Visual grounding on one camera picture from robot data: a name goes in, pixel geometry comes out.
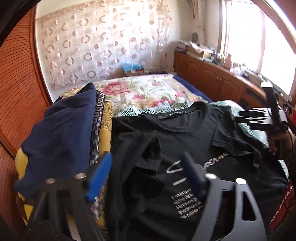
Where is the palm leaf bedsheet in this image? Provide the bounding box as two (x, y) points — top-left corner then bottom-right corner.
(108, 101), (288, 187)

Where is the circle patterned sheer curtain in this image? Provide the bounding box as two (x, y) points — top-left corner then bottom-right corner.
(36, 1), (172, 89)

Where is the long wooden cabinet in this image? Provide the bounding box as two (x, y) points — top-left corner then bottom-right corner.
(173, 52), (266, 109)

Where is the red striped bag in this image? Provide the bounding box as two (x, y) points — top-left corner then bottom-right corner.
(269, 180), (295, 231)

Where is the yellow cartoon pillow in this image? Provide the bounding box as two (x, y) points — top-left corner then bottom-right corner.
(15, 148), (35, 225)

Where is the navy blue blanket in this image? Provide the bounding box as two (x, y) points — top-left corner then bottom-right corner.
(174, 75), (213, 103)

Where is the right hand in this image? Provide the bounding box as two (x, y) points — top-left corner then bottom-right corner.
(267, 131), (295, 160)

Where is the navy folded garment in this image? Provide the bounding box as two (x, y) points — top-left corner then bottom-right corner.
(21, 83), (96, 198)

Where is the pink bottle on cabinet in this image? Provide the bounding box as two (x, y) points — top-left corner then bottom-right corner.
(223, 54), (233, 70)

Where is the cardboard box on cabinet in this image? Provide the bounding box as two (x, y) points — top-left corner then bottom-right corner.
(187, 41), (213, 59)

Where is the mustard gold folded cloth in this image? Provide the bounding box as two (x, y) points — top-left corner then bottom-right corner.
(96, 101), (113, 228)

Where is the black printed t-shirt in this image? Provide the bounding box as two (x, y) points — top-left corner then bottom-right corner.
(105, 102), (287, 240)

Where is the box with blue cloth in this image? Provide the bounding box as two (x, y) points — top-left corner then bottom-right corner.
(122, 63), (144, 77)

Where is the navy patterned folded cloth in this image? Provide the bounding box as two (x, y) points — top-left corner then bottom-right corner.
(89, 90), (106, 220)

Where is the floral quilt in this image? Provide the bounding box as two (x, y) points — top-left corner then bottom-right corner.
(59, 73), (206, 117)

